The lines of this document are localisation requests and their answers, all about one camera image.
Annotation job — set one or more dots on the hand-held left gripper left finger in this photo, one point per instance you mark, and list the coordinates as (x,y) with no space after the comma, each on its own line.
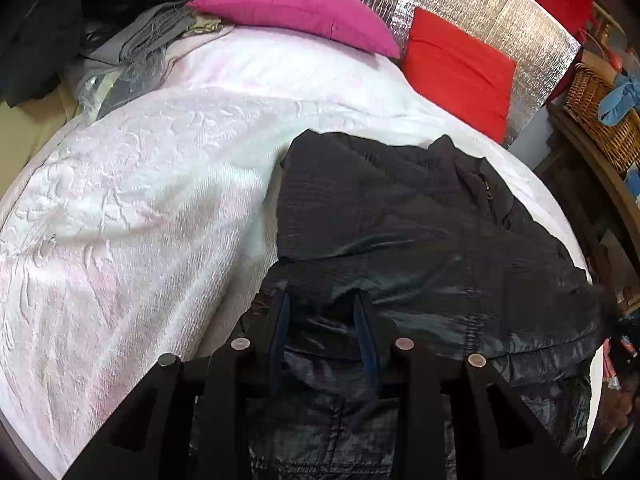
(280,332)

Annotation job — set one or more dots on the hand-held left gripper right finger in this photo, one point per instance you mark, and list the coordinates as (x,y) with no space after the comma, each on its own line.
(364,332)

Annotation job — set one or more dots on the black quilted jacket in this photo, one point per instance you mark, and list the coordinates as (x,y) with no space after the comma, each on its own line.
(420,260)

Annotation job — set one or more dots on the dark clothes pile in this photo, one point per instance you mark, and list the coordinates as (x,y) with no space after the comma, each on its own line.
(55,20)

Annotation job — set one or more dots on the white textured bed blanket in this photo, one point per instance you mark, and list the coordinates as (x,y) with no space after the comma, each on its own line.
(150,200)

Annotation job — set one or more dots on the wooden shelf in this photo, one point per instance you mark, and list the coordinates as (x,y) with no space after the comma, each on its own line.
(595,180)

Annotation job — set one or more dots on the red pillow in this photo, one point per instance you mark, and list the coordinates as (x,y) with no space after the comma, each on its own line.
(462,72)

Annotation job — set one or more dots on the magenta pillow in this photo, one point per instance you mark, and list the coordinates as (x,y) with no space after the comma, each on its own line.
(305,10)

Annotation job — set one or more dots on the beige bed sheet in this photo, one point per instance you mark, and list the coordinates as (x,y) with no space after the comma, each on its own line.
(35,120)

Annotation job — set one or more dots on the wicker basket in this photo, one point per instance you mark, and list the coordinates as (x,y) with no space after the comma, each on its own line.
(602,110)

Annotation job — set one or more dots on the grey fringed scarf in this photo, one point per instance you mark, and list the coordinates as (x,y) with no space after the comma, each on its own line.
(135,40)

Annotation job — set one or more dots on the silver foil insulation sheet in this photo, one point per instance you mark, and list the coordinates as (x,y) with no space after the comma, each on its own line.
(450,0)

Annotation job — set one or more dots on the blue cloth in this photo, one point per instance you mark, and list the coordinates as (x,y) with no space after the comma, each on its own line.
(619,100)

